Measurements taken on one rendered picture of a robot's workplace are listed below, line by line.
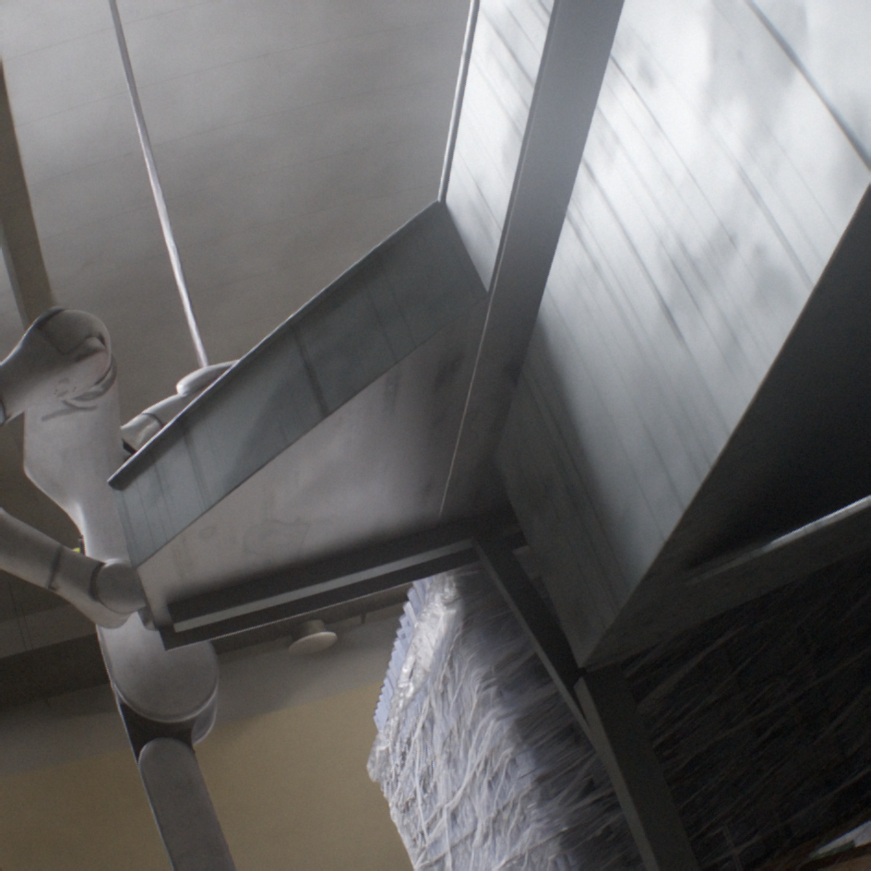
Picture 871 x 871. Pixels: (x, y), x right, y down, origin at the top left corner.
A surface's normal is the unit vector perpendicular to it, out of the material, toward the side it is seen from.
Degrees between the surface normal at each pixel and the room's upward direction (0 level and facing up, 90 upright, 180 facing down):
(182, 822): 90
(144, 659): 91
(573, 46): 180
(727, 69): 90
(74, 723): 90
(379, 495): 180
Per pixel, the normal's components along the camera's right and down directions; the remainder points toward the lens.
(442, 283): -0.60, -0.13
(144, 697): 0.03, -0.27
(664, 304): -0.93, 0.27
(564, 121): 0.34, 0.85
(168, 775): 0.19, -0.48
